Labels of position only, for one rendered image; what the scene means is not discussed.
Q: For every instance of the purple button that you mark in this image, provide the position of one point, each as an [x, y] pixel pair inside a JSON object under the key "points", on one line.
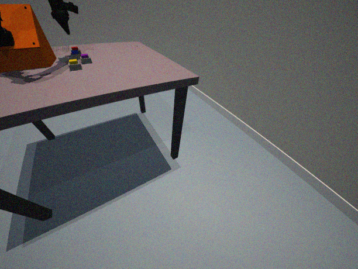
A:
{"points": [[85, 59]]}

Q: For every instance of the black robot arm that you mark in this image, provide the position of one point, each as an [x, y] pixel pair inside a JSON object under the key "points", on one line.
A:
{"points": [[6, 38]]}

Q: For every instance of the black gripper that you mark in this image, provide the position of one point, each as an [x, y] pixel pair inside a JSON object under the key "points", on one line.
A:
{"points": [[59, 14]]}

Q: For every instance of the yellow button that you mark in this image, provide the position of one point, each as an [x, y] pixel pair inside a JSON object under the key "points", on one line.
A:
{"points": [[74, 65]]}

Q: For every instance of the blue button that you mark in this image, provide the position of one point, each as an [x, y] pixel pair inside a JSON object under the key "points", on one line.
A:
{"points": [[75, 54]]}

